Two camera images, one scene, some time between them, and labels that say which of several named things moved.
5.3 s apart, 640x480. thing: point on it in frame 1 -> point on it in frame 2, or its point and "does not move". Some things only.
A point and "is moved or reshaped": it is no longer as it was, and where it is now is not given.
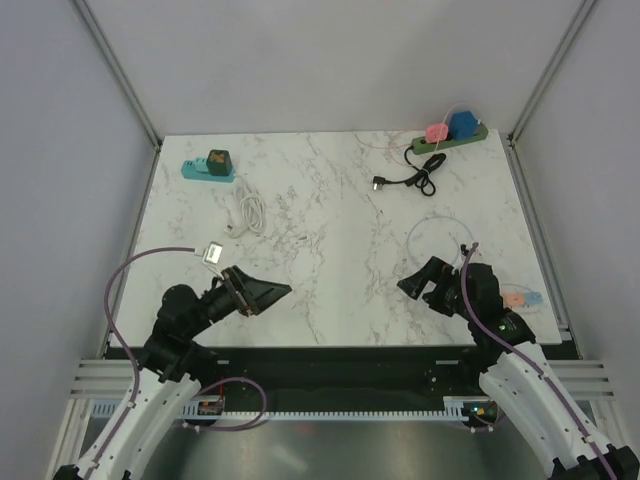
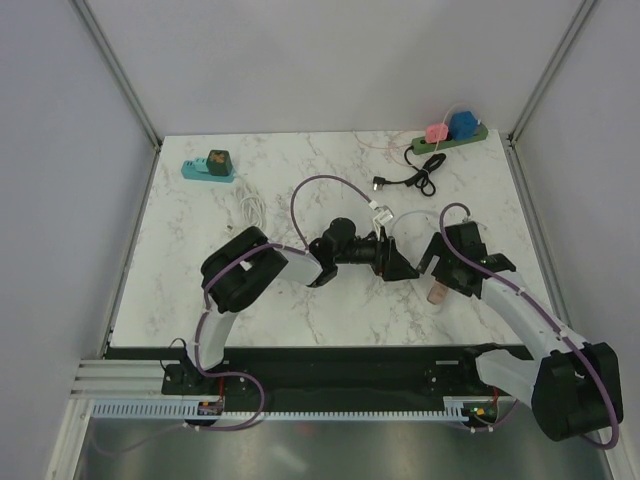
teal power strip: (198, 169) does not move
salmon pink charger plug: (514, 299) is moved or reshaped
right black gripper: (432, 298) -> (438, 248)
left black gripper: (251, 295) -> (388, 262)
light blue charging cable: (458, 248) -> (434, 260)
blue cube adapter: (463, 125) does not move
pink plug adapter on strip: (433, 132) does not move
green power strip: (420, 145) does not move
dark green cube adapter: (219, 162) does not move
